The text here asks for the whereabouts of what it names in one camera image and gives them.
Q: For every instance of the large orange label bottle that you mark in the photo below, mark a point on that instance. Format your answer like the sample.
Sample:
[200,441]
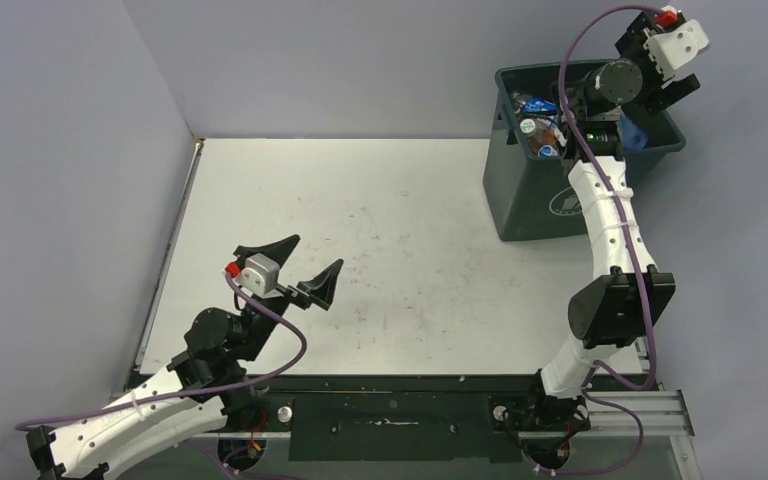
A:
[537,133]

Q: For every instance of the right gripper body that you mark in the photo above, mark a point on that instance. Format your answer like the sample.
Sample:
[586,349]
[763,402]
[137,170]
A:
[633,45]

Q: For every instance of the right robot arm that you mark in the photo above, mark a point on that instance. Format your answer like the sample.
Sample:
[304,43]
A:
[628,292]

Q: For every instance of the pepsi bottle blue cap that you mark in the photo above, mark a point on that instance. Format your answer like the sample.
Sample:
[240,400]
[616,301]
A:
[524,103]

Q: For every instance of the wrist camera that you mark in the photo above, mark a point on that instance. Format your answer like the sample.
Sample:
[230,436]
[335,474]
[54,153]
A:
[258,274]
[680,42]

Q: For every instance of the white knob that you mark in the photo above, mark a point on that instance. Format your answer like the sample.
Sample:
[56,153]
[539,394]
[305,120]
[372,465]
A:
[284,414]

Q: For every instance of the clear bottle blue label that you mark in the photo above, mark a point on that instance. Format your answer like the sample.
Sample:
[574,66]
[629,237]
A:
[633,137]

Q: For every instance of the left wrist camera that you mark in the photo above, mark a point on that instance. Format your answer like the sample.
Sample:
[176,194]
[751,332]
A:
[258,274]

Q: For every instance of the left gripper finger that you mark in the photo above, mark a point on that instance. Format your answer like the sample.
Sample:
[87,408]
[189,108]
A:
[278,251]
[319,291]

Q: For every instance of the aluminium rail frame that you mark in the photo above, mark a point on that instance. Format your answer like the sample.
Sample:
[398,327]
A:
[633,416]

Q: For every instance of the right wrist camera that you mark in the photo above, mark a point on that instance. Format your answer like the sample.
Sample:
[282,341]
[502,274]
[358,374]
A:
[680,42]

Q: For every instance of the clear unlabelled bottle blue cap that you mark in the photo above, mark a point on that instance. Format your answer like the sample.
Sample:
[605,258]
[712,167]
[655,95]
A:
[547,151]

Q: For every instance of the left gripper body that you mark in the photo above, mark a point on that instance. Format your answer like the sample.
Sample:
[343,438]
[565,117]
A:
[281,303]

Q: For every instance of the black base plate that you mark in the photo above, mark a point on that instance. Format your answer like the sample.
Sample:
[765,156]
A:
[403,426]

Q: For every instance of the dark green trash bin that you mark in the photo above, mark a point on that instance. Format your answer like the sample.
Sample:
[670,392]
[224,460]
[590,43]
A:
[529,197]

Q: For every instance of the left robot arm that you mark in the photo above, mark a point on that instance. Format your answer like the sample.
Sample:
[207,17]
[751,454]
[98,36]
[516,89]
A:
[204,388]

